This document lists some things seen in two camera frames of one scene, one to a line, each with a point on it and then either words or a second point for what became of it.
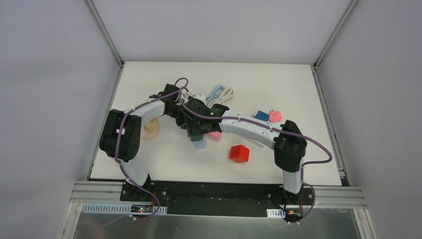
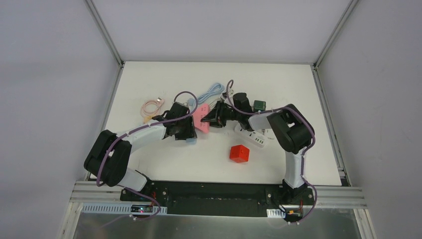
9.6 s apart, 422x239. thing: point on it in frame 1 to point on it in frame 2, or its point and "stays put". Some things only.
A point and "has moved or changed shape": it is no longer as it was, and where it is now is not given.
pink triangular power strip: [215, 135] has moved or changed shape
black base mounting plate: [241, 198] stays put
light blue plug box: [201, 144] to [191, 141]
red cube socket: [240, 153] stays put
